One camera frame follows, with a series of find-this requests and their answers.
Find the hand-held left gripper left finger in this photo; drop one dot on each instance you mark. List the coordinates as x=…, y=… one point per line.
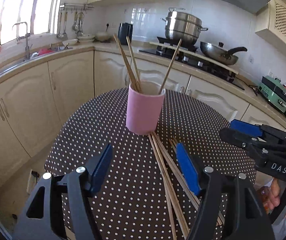
x=103, y=165

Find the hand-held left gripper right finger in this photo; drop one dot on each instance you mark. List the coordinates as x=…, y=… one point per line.
x=186, y=170

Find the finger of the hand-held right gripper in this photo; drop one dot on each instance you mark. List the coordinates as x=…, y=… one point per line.
x=245, y=128
x=232, y=136

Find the bunch of wooden chopsticks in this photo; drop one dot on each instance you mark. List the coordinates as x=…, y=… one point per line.
x=165, y=180

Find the pink cup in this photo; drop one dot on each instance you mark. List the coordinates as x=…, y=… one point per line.
x=143, y=110

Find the light wooden chopstick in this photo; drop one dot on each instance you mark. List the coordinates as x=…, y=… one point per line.
x=125, y=60
x=133, y=60
x=170, y=65

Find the person's right hand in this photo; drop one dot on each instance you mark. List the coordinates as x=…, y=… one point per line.
x=274, y=195

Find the green electric cooker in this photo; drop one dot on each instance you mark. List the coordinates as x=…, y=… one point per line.
x=272, y=95

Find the black glass gas stove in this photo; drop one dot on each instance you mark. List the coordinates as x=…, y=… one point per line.
x=220, y=75

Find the stainless steel steamer pot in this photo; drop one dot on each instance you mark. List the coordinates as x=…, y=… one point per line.
x=182, y=30

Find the beige kitchen countertop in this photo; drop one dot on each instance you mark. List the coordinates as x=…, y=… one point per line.
x=100, y=46

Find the red dish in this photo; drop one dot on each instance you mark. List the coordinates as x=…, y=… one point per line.
x=45, y=51

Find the large white bowl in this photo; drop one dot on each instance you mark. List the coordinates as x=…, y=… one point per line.
x=103, y=37

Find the dark blue kettle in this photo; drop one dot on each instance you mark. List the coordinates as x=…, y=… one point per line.
x=124, y=33

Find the hanging metal skimmer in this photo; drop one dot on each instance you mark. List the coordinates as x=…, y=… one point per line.
x=80, y=32

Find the stainless steel sink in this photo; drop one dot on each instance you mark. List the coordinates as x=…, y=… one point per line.
x=8, y=67

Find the metal ladle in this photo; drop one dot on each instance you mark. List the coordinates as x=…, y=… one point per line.
x=59, y=33

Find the small hanging spoon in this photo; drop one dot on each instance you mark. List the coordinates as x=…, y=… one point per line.
x=75, y=25

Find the chrome faucet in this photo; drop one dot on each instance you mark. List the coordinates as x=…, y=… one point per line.
x=27, y=42

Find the kitchen window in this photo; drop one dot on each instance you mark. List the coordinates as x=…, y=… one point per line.
x=8, y=5

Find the low wall socket panel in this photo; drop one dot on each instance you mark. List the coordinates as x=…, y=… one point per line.
x=32, y=182

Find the wall socket with black plug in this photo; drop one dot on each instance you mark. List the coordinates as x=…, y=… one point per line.
x=107, y=25

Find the metal utensil rail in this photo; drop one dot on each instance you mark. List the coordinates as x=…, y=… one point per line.
x=75, y=6

